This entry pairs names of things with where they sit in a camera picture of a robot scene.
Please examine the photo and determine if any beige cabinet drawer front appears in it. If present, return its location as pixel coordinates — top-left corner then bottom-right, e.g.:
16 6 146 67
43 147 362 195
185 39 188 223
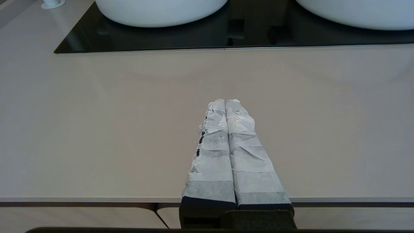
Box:
0 207 169 229

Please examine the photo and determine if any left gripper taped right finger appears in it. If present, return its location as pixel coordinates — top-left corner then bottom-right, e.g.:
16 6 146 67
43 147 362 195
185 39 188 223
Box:
225 99 295 224

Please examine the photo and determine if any white round pole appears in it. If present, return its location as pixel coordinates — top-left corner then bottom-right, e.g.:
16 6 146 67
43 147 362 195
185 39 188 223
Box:
41 0 66 9

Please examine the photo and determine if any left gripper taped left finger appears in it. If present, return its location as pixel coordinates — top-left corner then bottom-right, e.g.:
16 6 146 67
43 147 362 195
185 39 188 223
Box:
179 99 238 229

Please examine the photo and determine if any black glass induction cooktop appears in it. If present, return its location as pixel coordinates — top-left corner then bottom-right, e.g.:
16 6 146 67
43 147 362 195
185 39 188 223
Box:
53 0 414 54

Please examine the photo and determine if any white round cooking pot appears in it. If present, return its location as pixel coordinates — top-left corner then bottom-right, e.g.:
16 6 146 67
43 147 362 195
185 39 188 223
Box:
95 0 229 28
295 0 414 31

